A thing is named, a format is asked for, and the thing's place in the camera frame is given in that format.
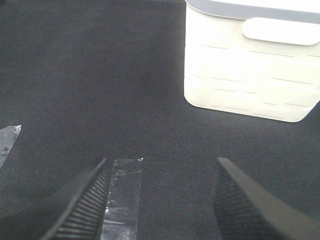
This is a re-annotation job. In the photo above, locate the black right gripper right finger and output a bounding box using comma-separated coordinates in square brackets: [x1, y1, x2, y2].
[212, 157, 320, 240]

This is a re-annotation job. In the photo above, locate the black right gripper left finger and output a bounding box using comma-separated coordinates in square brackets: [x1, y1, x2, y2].
[40, 158, 110, 240]

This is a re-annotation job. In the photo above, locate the right clear tape strip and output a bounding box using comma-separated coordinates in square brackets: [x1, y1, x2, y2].
[100, 158, 144, 240]

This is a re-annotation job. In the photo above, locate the clear tape strip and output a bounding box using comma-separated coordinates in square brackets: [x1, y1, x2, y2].
[100, 158, 144, 240]
[0, 125, 21, 167]

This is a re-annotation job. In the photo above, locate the middle clear tape strip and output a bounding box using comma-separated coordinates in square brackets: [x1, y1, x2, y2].
[0, 125, 21, 167]

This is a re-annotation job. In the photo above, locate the black felt table mat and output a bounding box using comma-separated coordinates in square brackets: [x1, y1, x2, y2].
[0, 0, 320, 240]

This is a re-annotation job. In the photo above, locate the white basket with grey rim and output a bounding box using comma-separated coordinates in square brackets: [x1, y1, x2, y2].
[184, 0, 320, 123]

